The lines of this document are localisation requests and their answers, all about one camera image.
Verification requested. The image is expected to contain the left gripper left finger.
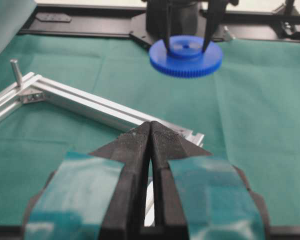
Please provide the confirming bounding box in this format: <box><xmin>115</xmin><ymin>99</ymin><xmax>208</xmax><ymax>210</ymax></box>
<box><xmin>21</xmin><ymin>121</ymin><xmax>151</xmax><ymax>240</ymax></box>

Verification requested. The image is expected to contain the square aluminium extrusion frame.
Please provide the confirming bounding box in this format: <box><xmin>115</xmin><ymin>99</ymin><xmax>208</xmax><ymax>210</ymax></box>
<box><xmin>0</xmin><ymin>71</ymin><xmax>205</xmax><ymax>227</ymax></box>

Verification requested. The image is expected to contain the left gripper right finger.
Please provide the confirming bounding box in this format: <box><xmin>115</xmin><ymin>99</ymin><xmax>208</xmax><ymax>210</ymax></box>
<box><xmin>150</xmin><ymin>121</ymin><xmax>270</xmax><ymax>240</ymax></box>

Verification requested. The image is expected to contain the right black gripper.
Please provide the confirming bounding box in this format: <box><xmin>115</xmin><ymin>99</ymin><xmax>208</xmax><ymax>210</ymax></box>
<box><xmin>146</xmin><ymin>0</ymin><xmax>239</xmax><ymax>53</ymax></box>

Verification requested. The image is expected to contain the blue plastic gear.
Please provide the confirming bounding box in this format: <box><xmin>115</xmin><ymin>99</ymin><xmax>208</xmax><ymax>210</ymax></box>
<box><xmin>148</xmin><ymin>35</ymin><xmax>223</xmax><ymax>78</ymax></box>

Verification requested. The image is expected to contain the black metal base rail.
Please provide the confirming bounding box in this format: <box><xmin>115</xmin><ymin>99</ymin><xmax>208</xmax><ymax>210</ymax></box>
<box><xmin>19</xmin><ymin>0</ymin><xmax>300</xmax><ymax>49</ymax></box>

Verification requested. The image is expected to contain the tall steel shaft pin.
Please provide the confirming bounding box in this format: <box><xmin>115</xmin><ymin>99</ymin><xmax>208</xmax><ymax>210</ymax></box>
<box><xmin>10</xmin><ymin>58</ymin><xmax>23</xmax><ymax>88</ymax></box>

